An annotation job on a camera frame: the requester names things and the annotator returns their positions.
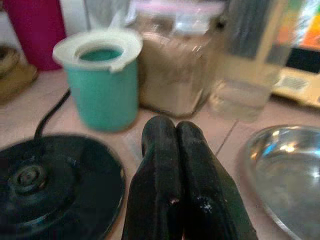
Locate cream water ionizer machine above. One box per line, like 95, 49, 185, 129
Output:
271, 0, 320, 108

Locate magenta plastic container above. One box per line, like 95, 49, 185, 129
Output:
3, 0, 67, 72

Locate teal cup with white lid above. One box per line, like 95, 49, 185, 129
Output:
52, 28, 144, 133

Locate round steel bowl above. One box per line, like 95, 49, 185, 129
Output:
236, 124, 320, 240

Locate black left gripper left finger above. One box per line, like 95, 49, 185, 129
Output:
121, 115, 185, 240

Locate clear jar of brown powder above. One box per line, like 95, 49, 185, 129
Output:
129, 0, 226, 118

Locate brown wicker basket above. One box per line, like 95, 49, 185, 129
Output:
0, 44, 40, 106

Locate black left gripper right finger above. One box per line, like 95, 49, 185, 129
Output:
176, 121, 258, 240

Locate clear bottle with orange cap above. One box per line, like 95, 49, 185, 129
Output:
207, 0, 305, 123

